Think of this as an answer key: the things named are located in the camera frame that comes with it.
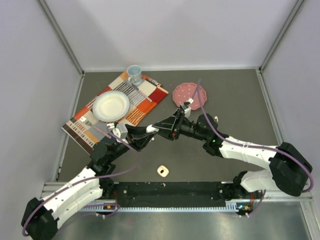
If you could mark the fork with pink handle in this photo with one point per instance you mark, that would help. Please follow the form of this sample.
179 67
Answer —
88 123

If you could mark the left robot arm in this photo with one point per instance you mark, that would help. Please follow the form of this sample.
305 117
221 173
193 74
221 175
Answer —
44 217

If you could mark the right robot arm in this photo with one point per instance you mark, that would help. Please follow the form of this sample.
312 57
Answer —
282 167

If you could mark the white earbuds charging case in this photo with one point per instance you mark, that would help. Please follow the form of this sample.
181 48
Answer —
151 129

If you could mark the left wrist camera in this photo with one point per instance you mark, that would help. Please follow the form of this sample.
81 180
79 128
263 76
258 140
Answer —
118 129

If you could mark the knife with pink handle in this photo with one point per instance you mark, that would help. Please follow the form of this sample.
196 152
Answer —
138 90

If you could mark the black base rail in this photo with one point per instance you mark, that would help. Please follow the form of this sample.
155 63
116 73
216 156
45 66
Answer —
174 194

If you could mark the light blue cup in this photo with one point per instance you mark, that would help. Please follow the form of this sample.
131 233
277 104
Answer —
135 75

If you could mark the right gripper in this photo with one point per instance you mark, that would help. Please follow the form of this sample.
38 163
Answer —
167 125

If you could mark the beige earbuds charging case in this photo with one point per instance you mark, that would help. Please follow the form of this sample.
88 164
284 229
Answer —
163 171

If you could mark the white bowl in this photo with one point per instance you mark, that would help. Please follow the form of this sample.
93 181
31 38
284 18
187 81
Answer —
111 106

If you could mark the patchwork placemat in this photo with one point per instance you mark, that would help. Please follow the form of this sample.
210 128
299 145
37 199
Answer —
87 136

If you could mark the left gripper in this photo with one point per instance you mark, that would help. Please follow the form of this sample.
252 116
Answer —
140 142

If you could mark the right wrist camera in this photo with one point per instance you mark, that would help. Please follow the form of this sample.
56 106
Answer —
185 106

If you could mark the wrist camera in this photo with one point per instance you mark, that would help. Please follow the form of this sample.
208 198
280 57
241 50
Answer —
118 129
185 106

